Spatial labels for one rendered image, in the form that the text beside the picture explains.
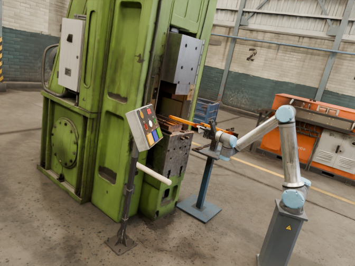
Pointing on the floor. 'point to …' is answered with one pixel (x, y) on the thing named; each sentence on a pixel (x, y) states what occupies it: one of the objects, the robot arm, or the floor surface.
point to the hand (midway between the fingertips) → (198, 125)
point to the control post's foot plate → (114, 242)
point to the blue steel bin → (205, 111)
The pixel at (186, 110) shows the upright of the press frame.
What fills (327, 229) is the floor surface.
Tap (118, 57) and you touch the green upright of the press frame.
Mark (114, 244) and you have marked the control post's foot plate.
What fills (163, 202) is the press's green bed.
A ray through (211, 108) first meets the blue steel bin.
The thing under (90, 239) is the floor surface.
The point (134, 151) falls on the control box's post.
